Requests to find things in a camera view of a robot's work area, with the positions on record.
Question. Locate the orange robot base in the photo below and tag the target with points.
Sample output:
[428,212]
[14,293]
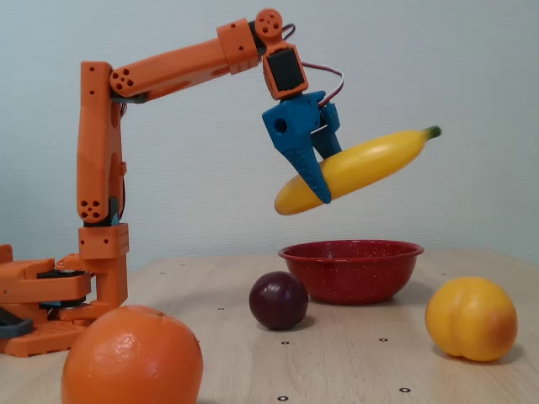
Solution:
[25,286]

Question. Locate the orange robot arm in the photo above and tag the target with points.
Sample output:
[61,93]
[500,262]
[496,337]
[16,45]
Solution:
[99,147]

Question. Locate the yellow peach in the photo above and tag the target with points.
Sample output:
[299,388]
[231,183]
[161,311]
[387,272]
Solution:
[471,320]

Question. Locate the red speckled enamel bowl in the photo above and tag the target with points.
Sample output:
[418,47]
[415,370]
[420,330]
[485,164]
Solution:
[349,278]

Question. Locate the orange fruit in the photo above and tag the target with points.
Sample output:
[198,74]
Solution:
[130,357]

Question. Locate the grey table clamp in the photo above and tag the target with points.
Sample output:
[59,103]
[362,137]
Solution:
[21,327]

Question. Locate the yellow plastic banana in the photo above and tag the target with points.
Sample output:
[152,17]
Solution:
[370,164]

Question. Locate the dark purple plum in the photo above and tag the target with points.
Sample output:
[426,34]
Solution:
[278,301]

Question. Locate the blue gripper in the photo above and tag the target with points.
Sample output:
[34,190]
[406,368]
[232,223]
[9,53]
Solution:
[290,122]

